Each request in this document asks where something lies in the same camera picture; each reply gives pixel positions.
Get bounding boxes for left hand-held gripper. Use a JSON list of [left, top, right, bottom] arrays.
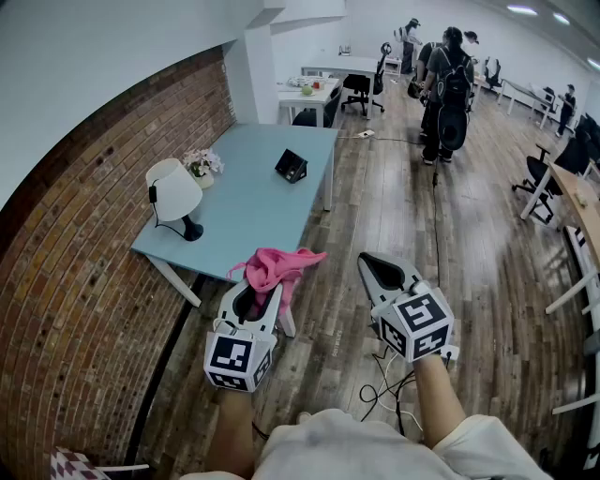
[[203, 279, 286, 394]]

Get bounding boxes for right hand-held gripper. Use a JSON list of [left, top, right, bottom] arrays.
[[357, 251, 456, 365]]

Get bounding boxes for pink cloth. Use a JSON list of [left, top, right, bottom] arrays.
[[227, 247, 328, 316]]

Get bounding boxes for small black device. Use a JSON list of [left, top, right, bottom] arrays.
[[274, 148, 309, 185]]

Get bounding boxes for person's left forearm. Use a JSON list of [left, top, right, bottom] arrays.
[[217, 386, 264, 480]]

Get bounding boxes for person's right forearm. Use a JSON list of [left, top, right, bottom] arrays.
[[412, 353, 469, 447]]

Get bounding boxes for white table lamp black base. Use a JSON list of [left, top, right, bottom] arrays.
[[144, 157, 205, 243]]

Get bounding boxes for pink flowers in white pot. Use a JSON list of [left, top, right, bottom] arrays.
[[182, 147, 225, 190]]

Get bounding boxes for person's white shirt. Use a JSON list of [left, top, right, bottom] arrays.
[[180, 407, 554, 480]]

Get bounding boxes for black desk chair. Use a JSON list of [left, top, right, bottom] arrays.
[[292, 86, 343, 128]]

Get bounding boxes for black office chair white base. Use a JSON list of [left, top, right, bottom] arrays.
[[511, 135, 592, 226]]

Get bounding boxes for black office chair with headrest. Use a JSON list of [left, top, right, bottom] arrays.
[[340, 41, 394, 116]]

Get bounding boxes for small white desk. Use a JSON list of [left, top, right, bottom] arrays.
[[277, 76, 342, 128]]

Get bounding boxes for wooden desk white legs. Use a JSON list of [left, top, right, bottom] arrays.
[[519, 161, 600, 315]]

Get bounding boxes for black backpack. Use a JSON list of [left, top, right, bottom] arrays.
[[438, 46, 473, 112]]

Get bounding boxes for long white desk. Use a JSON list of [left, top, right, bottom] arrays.
[[300, 55, 383, 118]]

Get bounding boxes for checkered cushion chair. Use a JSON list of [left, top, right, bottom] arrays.
[[49, 445, 151, 480]]

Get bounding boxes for black floor cable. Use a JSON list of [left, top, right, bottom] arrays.
[[429, 158, 443, 282]]

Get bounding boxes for black cable bundle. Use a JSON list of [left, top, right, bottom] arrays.
[[359, 346, 426, 437]]

